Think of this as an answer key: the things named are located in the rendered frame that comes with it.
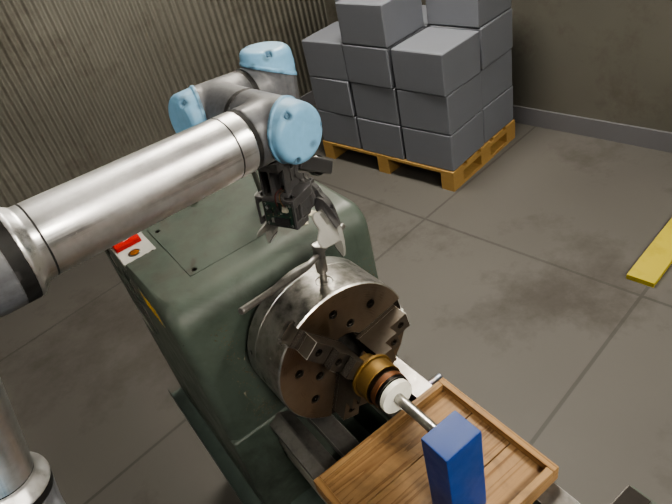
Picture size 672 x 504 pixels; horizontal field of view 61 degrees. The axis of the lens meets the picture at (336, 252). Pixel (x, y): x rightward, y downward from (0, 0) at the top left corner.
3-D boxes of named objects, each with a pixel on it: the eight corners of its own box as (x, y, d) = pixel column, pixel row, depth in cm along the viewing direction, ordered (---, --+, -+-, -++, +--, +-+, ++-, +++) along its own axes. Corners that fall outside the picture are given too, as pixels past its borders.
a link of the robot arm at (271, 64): (221, 52, 79) (268, 36, 84) (238, 126, 86) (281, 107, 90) (255, 59, 74) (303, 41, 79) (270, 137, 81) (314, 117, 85)
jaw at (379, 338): (345, 327, 116) (387, 291, 119) (352, 342, 119) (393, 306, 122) (379, 356, 108) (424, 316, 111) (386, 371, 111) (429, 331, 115)
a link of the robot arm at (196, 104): (203, 102, 67) (274, 74, 73) (156, 89, 75) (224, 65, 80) (219, 163, 72) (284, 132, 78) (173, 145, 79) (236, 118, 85)
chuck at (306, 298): (270, 419, 123) (240, 306, 105) (383, 348, 136) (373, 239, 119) (292, 445, 116) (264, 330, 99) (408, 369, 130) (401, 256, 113)
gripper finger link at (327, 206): (323, 236, 96) (290, 196, 94) (328, 230, 97) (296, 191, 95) (342, 225, 93) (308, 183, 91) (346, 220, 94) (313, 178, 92)
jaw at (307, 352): (321, 352, 115) (279, 341, 106) (333, 331, 114) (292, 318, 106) (354, 383, 107) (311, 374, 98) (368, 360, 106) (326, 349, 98)
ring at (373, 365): (338, 364, 106) (369, 393, 100) (376, 337, 110) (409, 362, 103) (348, 395, 112) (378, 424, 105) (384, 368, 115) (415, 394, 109)
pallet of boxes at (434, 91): (515, 137, 382) (513, -38, 317) (454, 191, 345) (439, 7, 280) (388, 113, 449) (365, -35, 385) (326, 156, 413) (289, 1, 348)
